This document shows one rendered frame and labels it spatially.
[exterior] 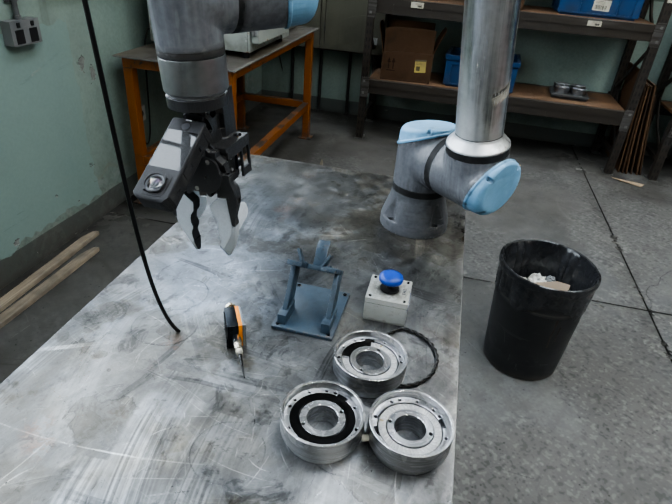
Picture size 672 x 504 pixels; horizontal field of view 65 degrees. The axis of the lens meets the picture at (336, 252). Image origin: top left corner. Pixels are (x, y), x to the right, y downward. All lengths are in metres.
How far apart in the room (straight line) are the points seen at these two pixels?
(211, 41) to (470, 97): 0.48
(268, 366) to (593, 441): 1.39
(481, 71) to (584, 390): 1.47
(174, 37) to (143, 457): 0.47
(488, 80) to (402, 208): 0.34
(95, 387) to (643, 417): 1.81
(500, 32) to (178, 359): 0.69
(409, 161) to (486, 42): 0.29
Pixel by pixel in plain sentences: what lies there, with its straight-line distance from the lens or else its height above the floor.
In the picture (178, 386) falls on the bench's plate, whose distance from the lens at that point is 0.77.
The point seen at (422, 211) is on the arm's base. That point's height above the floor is 0.86.
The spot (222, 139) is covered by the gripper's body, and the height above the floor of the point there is 1.11.
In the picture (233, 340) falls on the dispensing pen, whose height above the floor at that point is 0.82.
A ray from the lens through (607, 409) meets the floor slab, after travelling 2.12.
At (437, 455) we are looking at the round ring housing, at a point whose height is 0.84.
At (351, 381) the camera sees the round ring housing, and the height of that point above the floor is 0.83.
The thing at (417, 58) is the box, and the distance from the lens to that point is 4.07.
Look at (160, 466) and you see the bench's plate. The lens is 0.69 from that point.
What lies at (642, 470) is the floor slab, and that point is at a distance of 1.99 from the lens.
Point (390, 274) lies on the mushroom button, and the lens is 0.86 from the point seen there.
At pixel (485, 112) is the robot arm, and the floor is 1.10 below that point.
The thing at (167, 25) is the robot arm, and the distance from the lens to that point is 0.61.
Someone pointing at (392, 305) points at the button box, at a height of 0.84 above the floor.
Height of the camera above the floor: 1.34
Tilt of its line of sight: 31 degrees down
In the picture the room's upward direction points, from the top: 5 degrees clockwise
